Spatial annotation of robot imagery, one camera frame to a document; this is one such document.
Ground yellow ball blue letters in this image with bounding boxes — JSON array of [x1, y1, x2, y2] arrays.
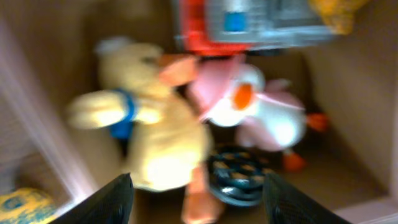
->
[[1, 188, 57, 224]]

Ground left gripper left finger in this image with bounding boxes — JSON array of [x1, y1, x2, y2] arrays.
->
[[50, 173, 134, 224]]

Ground yellow plush duck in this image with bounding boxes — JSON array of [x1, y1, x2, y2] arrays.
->
[[67, 36, 224, 223]]

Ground pink hat rubber duck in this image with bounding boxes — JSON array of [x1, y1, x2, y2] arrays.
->
[[186, 55, 328, 172]]

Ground white cardboard box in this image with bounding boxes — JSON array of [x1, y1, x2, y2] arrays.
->
[[1, 1, 397, 223]]

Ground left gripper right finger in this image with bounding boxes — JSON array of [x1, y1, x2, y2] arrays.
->
[[263, 172, 350, 224]]

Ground red grey toy truck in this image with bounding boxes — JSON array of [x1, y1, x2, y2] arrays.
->
[[174, 0, 371, 57]]

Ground black round cap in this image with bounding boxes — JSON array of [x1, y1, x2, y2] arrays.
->
[[206, 144, 269, 207]]

